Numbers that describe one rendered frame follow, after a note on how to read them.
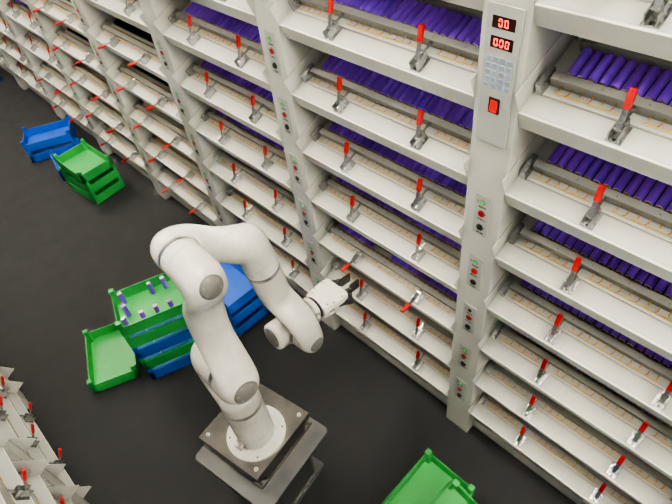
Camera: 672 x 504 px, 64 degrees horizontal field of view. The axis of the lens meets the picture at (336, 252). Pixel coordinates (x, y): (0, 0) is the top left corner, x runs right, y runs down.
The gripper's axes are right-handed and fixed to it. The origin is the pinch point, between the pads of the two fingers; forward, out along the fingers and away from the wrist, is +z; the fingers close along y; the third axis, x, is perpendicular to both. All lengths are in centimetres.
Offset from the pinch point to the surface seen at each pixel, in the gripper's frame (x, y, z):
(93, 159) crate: 51, 216, 5
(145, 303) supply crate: 40, 78, -37
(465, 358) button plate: 17.2, -36.8, 14.1
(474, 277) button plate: -20.7, -36.2, 9.2
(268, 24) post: -70, 34, 3
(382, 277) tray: 7.7, -0.6, 15.4
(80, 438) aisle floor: 79, 70, -81
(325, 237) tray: 7.3, 27.9, 16.2
